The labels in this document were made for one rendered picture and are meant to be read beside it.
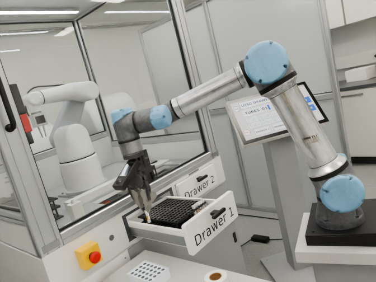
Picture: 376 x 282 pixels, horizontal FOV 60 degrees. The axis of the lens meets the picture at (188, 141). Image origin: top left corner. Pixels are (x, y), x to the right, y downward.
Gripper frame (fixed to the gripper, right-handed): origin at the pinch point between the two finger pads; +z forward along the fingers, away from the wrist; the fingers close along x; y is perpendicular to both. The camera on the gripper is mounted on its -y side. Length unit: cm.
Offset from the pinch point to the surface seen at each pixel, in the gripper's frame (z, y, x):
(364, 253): 23, 20, -63
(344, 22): -60, 346, -32
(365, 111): 37, 307, -42
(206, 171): 7, 58, 9
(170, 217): 8.6, 11.4, -0.3
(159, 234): 12.0, 4.6, 0.9
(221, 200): 6.6, 21.7, -17.8
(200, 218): 7.1, 8.6, -15.9
